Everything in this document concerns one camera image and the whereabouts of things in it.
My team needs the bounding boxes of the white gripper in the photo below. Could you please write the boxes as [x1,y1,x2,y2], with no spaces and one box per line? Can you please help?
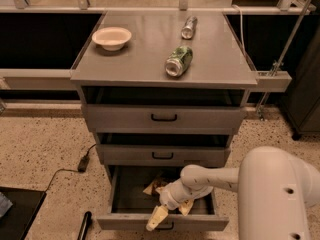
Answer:
[146,180,199,231]

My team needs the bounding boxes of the brown chip bag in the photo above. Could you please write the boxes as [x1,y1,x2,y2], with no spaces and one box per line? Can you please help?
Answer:
[142,171,195,217]

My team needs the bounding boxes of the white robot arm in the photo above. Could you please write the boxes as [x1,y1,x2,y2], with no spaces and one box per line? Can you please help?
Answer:
[146,146,320,240]

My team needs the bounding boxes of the bottom grey drawer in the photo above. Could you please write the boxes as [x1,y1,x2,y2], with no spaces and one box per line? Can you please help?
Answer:
[97,166,229,231]

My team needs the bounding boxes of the grey drawer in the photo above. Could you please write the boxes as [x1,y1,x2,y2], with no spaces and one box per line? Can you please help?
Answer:
[82,86,244,135]
[97,166,229,231]
[96,133,230,167]

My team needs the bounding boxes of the middle grey drawer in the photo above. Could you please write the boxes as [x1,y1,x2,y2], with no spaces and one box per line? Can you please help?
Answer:
[96,133,230,167]

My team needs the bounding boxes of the top grey drawer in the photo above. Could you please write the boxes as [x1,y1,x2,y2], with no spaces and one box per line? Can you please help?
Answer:
[82,86,244,135]

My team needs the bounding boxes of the grey drawer cabinet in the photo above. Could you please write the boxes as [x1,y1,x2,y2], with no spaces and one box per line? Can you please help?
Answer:
[69,9,259,172]

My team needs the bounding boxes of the black tray at lower left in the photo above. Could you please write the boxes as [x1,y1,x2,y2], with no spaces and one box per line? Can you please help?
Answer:
[0,187,46,240]

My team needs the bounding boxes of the green soda can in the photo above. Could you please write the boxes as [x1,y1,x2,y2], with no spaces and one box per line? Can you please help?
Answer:
[164,46,193,77]

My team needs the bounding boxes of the dark cabinet at right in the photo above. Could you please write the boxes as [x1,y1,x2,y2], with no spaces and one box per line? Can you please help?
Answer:
[281,28,320,140]

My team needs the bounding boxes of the white bowl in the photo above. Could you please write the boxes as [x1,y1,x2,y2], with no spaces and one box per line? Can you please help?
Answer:
[92,27,132,51]

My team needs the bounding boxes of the silver soda can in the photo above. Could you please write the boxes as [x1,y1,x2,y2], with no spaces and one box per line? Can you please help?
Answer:
[181,16,198,40]

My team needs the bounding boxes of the metal tripod pole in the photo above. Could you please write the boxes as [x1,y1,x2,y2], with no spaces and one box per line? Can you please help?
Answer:
[255,0,320,121]

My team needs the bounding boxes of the black handle on floor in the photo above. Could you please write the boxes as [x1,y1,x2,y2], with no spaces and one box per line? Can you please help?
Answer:
[77,211,92,240]

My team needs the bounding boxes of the black power adapter with cable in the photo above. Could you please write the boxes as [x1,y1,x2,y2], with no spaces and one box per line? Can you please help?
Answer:
[45,144,95,192]

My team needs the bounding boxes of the white cable behind counter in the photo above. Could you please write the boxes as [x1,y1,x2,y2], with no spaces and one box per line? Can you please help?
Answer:
[231,4,248,58]

